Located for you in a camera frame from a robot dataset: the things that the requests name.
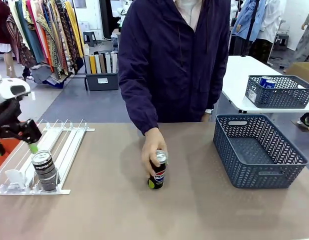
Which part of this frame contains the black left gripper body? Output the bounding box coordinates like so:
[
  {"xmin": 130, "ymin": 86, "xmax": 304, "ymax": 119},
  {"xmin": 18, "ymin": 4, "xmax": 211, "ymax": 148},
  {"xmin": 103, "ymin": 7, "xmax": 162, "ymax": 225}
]
[{"xmin": 0, "ymin": 98, "xmax": 23, "ymax": 141}]

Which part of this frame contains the black Pepsi can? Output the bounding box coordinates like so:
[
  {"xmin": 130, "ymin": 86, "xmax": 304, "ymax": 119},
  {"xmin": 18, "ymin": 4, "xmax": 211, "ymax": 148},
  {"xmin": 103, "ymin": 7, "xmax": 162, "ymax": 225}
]
[
  {"xmin": 31, "ymin": 150, "xmax": 61, "ymax": 193},
  {"xmin": 147, "ymin": 149, "xmax": 169, "ymax": 191}
]

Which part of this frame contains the large blue plastic basket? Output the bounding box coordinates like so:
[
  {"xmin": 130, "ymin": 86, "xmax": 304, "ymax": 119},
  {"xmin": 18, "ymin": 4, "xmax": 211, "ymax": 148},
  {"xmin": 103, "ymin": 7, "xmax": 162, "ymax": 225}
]
[{"xmin": 213, "ymin": 113, "xmax": 309, "ymax": 190}]

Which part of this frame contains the small blue plastic basket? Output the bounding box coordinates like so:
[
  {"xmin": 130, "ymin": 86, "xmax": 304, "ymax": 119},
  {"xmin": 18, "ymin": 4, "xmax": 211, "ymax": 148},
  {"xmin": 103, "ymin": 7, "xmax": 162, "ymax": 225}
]
[{"xmin": 244, "ymin": 74, "xmax": 309, "ymax": 109}]

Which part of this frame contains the person's left forearm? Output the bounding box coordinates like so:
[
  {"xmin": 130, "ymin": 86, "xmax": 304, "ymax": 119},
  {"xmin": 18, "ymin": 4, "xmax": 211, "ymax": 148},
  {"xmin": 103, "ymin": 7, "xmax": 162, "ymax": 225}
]
[{"xmin": 206, "ymin": 59, "xmax": 232, "ymax": 111}]

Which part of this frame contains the person's right forearm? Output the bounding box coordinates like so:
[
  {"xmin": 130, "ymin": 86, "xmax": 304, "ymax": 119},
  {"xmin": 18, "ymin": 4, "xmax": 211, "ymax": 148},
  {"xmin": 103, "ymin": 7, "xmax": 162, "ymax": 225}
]
[{"xmin": 118, "ymin": 77, "xmax": 161, "ymax": 137}]

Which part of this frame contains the person's right hand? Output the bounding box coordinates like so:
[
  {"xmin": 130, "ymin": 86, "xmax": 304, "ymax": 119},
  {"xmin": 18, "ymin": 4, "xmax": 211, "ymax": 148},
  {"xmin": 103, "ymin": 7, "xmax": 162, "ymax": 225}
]
[{"xmin": 141, "ymin": 127, "xmax": 169, "ymax": 179}]

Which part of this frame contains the orange cloth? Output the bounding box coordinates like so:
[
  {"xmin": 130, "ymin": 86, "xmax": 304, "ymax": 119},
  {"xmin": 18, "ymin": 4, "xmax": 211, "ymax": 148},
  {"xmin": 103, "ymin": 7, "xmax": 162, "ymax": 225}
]
[{"xmin": 0, "ymin": 137, "xmax": 22, "ymax": 174}]

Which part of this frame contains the grey bin of rolls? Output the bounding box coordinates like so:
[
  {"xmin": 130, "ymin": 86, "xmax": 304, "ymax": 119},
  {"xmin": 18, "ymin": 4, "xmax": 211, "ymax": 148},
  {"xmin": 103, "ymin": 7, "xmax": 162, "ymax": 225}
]
[{"xmin": 83, "ymin": 50, "xmax": 120, "ymax": 92}]

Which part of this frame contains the yellow fabric roll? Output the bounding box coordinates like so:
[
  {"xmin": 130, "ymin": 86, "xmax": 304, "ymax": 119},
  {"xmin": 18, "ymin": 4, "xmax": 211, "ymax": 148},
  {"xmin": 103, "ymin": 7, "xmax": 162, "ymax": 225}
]
[{"xmin": 89, "ymin": 54, "xmax": 97, "ymax": 75}]

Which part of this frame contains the maroon garment on mannequin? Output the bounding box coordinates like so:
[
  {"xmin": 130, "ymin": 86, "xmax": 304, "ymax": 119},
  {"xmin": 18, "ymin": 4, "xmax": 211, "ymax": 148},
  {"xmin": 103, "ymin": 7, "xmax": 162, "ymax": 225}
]
[{"xmin": 0, "ymin": 0, "xmax": 12, "ymax": 55}]

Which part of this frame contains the rack of hanging garments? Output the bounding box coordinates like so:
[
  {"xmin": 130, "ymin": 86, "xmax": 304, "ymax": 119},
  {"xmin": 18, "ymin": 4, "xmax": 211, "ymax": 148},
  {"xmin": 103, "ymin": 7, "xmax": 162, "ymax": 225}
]
[{"xmin": 5, "ymin": 0, "xmax": 85, "ymax": 85}]

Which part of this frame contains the brown fabric roll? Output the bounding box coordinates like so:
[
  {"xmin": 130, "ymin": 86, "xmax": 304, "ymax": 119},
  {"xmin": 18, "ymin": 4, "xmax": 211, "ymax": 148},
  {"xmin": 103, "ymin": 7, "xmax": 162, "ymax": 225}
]
[{"xmin": 98, "ymin": 53, "xmax": 106, "ymax": 74}]

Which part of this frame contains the grey plastic stool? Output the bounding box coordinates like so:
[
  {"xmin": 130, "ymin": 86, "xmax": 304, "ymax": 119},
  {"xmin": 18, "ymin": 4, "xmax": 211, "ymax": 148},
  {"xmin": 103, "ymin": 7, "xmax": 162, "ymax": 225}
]
[{"xmin": 83, "ymin": 30, "xmax": 98, "ymax": 47}]

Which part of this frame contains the white storage box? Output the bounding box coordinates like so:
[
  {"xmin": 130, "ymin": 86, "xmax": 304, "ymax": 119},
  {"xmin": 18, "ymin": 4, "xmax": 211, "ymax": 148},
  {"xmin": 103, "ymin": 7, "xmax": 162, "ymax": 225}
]
[{"xmin": 77, "ymin": 20, "xmax": 90, "ymax": 32}]

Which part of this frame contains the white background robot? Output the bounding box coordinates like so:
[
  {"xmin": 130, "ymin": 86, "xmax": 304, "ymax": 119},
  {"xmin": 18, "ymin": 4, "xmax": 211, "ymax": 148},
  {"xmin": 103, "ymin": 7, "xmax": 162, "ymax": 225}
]
[{"xmin": 116, "ymin": 0, "xmax": 132, "ymax": 27}]

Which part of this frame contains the person in dark purple jacket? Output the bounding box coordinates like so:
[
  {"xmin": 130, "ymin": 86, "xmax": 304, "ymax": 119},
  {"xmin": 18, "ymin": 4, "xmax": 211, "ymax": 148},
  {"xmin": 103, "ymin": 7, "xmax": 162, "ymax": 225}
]
[{"xmin": 118, "ymin": 0, "xmax": 232, "ymax": 137}]

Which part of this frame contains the white side table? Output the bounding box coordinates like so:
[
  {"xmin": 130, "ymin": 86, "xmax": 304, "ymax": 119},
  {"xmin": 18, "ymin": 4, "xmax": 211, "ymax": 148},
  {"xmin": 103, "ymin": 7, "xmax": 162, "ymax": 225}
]
[{"xmin": 220, "ymin": 55, "xmax": 309, "ymax": 113}]

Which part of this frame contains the black stand pole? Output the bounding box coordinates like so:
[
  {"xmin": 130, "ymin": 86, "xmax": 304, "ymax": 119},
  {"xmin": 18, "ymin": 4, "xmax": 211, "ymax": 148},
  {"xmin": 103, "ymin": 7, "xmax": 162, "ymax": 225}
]
[{"xmin": 240, "ymin": 0, "xmax": 261, "ymax": 58}]

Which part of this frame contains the blue shirt on mannequin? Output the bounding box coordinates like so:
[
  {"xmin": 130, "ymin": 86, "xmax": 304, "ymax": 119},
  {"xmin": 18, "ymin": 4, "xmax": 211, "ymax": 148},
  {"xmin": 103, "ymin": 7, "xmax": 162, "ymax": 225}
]
[{"xmin": 231, "ymin": 0, "xmax": 267, "ymax": 41}]

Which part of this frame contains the white coat on mannequin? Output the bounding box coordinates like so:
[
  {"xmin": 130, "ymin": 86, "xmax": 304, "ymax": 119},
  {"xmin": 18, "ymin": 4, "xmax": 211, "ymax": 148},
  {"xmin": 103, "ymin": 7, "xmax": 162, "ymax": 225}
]
[{"xmin": 256, "ymin": 0, "xmax": 287, "ymax": 44}]

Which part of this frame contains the dark grey stool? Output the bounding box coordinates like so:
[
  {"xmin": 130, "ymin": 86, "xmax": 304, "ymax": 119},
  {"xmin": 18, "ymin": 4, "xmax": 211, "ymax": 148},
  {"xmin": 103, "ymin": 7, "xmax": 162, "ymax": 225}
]
[{"xmin": 273, "ymin": 32, "xmax": 290, "ymax": 52}]

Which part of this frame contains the green black shoe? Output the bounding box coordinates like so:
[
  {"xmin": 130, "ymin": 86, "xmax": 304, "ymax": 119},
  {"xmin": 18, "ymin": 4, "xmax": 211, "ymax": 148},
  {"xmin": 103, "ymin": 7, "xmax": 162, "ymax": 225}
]
[{"xmin": 297, "ymin": 112, "xmax": 309, "ymax": 129}]

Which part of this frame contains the cardboard box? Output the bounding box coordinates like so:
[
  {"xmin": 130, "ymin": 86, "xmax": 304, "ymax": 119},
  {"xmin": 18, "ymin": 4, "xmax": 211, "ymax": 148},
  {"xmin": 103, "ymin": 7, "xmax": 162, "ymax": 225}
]
[{"xmin": 285, "ymin": 61, "xmax": 309, "ymax": 85}]

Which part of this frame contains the grey dress on mannequin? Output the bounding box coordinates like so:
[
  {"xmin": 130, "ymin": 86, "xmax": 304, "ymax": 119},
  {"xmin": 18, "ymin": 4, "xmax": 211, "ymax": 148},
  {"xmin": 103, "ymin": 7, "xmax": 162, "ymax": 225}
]
[{"xmin": 293, "ymin": 7, "xmax": 309, "ymax": 63}]

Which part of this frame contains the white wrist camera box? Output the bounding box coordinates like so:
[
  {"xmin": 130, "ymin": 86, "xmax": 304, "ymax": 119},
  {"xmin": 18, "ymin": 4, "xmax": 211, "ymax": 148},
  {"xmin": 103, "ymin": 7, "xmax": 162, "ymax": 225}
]
[{"xmin": 0, "ymin": 77, "xmax": 32, "ymax": 101}]

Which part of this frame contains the white wire can dispenser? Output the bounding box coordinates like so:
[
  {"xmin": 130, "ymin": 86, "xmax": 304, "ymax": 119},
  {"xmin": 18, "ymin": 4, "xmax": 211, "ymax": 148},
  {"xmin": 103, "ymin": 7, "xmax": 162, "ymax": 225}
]
[{"xmin": 0, "ymin": 118, "xmax": 96, "ymax": 196}]

